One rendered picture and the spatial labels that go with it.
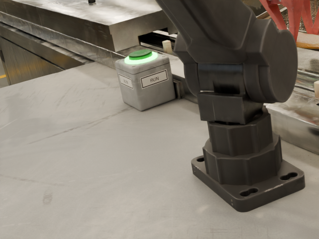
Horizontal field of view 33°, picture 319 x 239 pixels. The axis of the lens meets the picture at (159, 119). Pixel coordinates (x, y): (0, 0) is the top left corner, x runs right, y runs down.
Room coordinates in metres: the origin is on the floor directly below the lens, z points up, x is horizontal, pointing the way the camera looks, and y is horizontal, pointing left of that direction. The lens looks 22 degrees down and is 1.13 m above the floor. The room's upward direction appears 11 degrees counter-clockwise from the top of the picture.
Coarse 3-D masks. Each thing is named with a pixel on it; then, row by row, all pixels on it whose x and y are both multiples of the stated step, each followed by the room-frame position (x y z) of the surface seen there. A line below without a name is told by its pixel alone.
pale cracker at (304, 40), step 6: (300, 36) 0.69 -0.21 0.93; (306, 36) 0.69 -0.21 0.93; (312, 36) 0.68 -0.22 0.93; (318, 36) 0.68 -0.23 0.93; (300, 42) 0.68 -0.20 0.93; (306, 42) 0.67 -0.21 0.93; (312, 42) 0.67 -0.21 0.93; (318, 42) 0.66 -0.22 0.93; (312, 48) 0.66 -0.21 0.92; (318, 48) 0.66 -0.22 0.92
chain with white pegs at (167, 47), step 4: (140, 40) 1.17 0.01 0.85; (168, 40) 1.05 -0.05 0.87; (140, 44) 1.17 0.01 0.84; (164, 44) 1.05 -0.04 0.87; (168, 44) 1.04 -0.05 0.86; (164, 48) 1.05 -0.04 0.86; (168, 48) 1.04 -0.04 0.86; (168, 52) 1.04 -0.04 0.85; (316, 84) 0.67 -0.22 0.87; (316, 88) 0.67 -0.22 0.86; (316, 92) 0.67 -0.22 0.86; (316, 96) 0.67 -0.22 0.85
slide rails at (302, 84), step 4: (140, 36) 1.22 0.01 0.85; (144, 40) 1.17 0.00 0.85; (148, 40) 1.17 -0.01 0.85; (152, 40) 1.16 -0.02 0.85; (156, 40) 1.15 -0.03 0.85; (148, 44) 1.15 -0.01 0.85; (152, 44) 1.13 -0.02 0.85; (156, 44) 1.12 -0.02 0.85; (160, 44) 1.11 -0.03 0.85; (152, 48) 1.09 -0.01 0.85; (172, 48) 1.06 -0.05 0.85; (296, 80) 0.75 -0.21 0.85; (300, 80) 0.74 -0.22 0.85; (304, 80) 0.74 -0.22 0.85; (296, 84) 0.73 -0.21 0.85; (300, 84) 0.73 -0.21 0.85; (304, 84) 0.72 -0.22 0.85; (308, 84) 0.72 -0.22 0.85; (312, 84) 0.72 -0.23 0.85; (300, 88) 0.72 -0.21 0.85; (304, 88) 0.71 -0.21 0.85; (308, 88) 0.71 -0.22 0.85; (312, 88) 0.70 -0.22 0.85; (300, 92) 0.70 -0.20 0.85; (312, 96) 0.67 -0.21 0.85
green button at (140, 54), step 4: (132, 52) 0.87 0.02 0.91; (136, 52) 0.87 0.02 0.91; (140, 52) 0.86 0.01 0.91; (144, 52) 0.86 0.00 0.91; (148, 52) 0.85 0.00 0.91; (132, 56) 0.85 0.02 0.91; (136, 56) 0.84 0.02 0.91; (140, 56) 0.84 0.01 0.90; (144, 56) 0.84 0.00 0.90; (148, 56) 0.85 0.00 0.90
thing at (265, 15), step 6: (312, 0) 0.99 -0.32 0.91; (318, 0) 0.97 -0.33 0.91; (282, 6) 0.99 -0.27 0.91; (264, 12) 0.97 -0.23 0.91; (282, 12) 0.98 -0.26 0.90; (258, 18) 0.97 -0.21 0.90; (264, 18) 0.97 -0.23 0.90; (288, 18) 0.94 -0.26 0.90; (300, 18) 0.92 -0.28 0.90; (312, 18) 0.90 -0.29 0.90; (288, 24) 0.91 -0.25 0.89; (300, 24) 0.89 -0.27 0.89; (300, 30) 0.83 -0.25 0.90
